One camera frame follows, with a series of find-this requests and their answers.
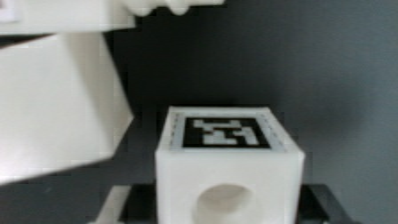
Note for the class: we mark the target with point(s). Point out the small white tagged cube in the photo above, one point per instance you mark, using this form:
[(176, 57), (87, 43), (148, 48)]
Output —
[(229, 167)]

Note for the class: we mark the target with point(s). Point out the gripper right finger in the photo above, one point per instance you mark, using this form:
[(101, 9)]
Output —
[(320, 207)]

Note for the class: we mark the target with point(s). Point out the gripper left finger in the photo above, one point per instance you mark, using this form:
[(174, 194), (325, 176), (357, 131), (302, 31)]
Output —
[(130, 205)]

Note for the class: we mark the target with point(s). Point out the white chair seat block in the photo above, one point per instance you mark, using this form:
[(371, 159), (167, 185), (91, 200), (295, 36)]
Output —
[(64, 112)]

